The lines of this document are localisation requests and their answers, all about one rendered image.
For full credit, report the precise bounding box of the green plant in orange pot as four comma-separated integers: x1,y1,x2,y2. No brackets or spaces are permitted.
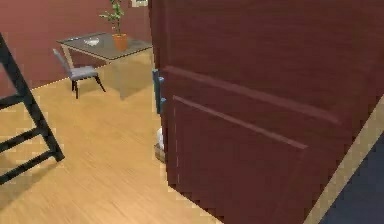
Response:
99,0,129,52

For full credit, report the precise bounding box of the white and grey bin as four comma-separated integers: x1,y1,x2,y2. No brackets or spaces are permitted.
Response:
153,127,167,164

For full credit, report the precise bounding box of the grey chair with black legs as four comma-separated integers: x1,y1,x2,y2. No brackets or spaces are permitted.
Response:
52,48,107,100

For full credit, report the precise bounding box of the grey glass top table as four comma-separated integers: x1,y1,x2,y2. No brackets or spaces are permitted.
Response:
56,31,154,69

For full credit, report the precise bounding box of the black ladder shelf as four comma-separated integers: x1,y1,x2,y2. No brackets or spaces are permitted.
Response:
0,32,66,186

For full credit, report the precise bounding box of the dark red wooden cupboard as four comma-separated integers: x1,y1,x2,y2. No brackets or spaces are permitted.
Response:
148,0,384,224

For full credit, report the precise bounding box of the white object on table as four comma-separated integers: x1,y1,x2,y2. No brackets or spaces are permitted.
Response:
83,37,101,47

